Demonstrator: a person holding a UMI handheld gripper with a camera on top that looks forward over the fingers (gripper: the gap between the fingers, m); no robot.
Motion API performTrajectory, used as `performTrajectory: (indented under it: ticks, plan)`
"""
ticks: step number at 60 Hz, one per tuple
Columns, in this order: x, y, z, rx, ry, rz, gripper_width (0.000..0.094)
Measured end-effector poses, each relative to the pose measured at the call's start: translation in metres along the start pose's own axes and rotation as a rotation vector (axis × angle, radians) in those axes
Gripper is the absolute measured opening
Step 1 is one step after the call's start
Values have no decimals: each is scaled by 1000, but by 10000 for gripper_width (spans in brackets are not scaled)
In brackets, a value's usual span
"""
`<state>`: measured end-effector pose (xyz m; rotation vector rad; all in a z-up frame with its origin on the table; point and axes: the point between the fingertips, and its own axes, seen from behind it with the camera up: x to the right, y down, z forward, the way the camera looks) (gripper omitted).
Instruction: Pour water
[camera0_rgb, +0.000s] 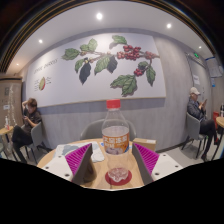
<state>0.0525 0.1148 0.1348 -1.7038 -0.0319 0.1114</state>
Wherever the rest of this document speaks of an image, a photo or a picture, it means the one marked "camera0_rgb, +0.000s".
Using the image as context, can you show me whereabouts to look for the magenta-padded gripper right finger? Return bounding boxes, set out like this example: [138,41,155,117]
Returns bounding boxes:
[131,142,184,186]

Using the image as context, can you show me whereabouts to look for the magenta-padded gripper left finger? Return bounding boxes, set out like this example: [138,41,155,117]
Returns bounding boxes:
[41,143,98,186]

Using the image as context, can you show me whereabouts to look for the clear red-capped drink bottle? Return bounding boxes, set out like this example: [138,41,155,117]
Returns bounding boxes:
[101,98,131,184]

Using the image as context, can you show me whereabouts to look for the small tan cardboard box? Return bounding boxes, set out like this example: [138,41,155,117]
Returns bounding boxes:
[132,137,157,153]

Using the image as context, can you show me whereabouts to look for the flat round red coaster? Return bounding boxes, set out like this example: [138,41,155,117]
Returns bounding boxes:
[104,169,133,187]

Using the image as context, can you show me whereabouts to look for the person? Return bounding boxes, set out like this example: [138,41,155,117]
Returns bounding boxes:
[11,97,43,163]
[186,86,219,163]

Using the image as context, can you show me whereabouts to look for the small round wooden side table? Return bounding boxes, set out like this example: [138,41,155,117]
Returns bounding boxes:
[215,116,224,161]
[0,125,14,159]

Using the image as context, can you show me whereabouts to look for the wooden cabinet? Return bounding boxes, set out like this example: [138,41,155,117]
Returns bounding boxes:
[0,74,24,128]

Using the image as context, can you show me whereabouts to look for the round ceiling lights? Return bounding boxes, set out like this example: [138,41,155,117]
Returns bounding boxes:
[14,12,204,68]

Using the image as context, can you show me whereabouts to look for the coffee plant wall mural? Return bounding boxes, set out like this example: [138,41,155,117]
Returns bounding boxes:
[25,32,167,108]

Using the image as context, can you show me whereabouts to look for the wall notice board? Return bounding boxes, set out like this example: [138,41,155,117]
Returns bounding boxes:
[205,56,224,78]

